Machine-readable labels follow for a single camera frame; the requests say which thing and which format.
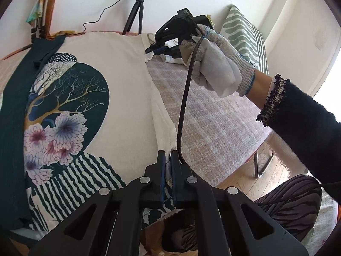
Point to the silver folded tripod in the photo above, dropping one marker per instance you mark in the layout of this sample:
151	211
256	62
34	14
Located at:
39	19

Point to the green white tree print t-shirt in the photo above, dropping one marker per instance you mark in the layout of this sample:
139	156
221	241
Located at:
78	114

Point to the pink white plaid bed blanket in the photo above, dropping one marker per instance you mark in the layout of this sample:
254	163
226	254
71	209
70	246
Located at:
219	135

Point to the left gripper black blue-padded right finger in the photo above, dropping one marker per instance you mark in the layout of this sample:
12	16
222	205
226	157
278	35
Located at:
227	221

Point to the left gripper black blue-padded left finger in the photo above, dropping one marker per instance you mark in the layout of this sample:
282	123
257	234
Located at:
109	223

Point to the green white striped pillow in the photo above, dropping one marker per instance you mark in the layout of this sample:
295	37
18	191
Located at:
245	38

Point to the colourful scarf on tripod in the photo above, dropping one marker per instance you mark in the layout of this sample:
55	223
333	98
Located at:
36	12

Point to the striped dark trousers leg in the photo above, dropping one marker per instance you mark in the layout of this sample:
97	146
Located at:
294	210

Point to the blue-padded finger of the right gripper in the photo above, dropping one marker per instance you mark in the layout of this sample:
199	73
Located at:
157	50

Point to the small black tripod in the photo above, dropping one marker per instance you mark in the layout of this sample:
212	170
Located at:
137	9

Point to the folded white garment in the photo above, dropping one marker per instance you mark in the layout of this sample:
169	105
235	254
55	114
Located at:
165	58

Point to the white knitted glove hand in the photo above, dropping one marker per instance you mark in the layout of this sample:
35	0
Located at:
219	67

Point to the dark fuzzy sleeve forearm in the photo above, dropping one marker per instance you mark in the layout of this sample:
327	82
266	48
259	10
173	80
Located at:
309	130

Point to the orange bed sheet edge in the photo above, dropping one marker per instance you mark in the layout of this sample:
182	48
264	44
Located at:
61	33

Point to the orange patterned cloth strip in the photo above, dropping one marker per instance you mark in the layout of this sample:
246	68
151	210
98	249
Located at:
49	8

